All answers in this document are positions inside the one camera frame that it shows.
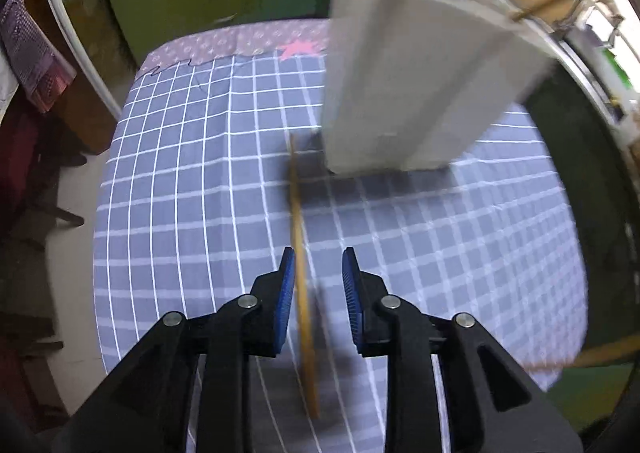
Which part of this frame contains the grey white-grid tablecloth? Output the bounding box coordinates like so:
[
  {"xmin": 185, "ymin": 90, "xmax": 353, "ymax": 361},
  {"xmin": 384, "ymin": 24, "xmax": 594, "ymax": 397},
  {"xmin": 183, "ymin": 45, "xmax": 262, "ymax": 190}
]
[{"xmin": 92, "ymin": 50, "xmax": 588, "ymax": 453}]

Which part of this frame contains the white green packet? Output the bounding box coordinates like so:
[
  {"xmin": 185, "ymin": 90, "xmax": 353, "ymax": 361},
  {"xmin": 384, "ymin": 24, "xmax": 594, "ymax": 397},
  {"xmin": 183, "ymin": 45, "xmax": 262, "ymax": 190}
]
[{"xmin": 585, "ymin": 23, "xmax": 640, "ymax": 106}]

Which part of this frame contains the white door frame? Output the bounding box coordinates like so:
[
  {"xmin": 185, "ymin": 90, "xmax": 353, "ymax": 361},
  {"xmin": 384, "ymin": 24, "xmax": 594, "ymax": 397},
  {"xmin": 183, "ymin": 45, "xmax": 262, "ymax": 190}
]
[{"xmin": 37, "ymin": 0, "xmax": 123, "ymax": 119}]

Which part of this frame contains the white utensil holder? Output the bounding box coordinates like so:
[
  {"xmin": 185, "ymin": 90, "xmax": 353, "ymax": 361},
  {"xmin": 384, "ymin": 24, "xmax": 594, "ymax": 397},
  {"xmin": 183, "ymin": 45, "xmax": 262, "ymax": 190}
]
[{"xmin": 320, "ymin": 0, "xmax": 556, "ymax": 178}]

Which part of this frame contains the purple patterned cloth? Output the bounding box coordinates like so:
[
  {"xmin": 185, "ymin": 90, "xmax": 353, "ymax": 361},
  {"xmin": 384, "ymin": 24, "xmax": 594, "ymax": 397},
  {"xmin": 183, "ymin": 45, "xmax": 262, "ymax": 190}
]
[{"xmin": 135, "ymin": 18, "xmax": 331, "ymax": 80}]

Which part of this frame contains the purple checkered cloth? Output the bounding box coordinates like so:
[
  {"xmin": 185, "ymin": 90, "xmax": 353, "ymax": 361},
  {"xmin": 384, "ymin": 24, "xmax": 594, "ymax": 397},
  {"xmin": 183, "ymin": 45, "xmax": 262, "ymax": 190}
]
[{"xmin": 0, "ymin": 0, "xmax": 78, "ymax": 114}]

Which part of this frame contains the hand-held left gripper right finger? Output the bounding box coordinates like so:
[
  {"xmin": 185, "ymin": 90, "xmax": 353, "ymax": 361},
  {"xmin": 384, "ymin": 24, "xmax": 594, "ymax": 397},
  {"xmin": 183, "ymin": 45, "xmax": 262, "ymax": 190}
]
[{"xmin": 342, "ymin": 246, "xmax": 584, "ymax": 453}]

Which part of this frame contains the dark wooden chair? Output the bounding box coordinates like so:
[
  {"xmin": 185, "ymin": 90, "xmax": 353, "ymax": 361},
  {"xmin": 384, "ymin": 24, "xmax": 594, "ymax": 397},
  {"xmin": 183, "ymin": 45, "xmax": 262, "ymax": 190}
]
[{"xmin": 0, "ymin": 98, "xmax": 88, "ymax": 254}]

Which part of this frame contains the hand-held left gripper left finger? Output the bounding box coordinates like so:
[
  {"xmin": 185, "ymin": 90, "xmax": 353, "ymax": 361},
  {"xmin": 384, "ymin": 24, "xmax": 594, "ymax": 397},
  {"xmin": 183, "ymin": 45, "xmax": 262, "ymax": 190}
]
[{"xmin": 52, "ymin": 246, "xmax": 297, "ymax": 453}]

